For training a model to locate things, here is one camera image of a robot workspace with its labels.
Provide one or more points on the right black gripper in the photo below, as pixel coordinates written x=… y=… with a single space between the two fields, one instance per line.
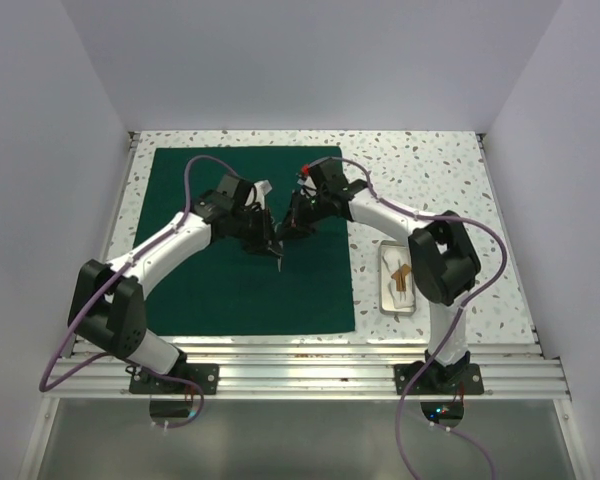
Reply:
x=295 y=218

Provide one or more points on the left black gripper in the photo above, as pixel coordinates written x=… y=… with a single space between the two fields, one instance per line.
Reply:
x=265 y=236

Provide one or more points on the dark green surgical cloth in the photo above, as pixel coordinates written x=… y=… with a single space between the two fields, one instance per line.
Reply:
x=224 y=291

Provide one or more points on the white gauze pad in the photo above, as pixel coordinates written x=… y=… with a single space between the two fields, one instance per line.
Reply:
x=397 y=295

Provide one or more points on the tan adhesive bandage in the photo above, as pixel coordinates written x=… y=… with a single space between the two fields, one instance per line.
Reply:
x=399 y=279
x=406 y=271

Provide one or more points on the rectangular metal tray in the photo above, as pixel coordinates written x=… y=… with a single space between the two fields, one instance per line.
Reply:
x=385 y=300

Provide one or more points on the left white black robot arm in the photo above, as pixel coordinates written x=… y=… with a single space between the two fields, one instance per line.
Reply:
x=108 y=307

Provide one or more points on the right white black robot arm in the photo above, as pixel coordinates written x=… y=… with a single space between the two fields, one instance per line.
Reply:
x=443 y=260

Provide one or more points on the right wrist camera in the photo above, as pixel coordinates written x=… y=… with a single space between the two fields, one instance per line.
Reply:
x=306 y=185

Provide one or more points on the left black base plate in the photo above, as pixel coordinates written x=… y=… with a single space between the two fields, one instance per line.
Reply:
x=205 y=375

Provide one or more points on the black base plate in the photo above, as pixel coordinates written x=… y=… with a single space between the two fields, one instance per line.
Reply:
x=405 y=380
x=205 y=375

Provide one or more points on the aluminium rail frame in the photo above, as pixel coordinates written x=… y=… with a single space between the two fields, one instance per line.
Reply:
x=425 y=169

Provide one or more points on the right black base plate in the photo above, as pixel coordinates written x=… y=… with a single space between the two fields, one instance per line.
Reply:
x=405 y=380

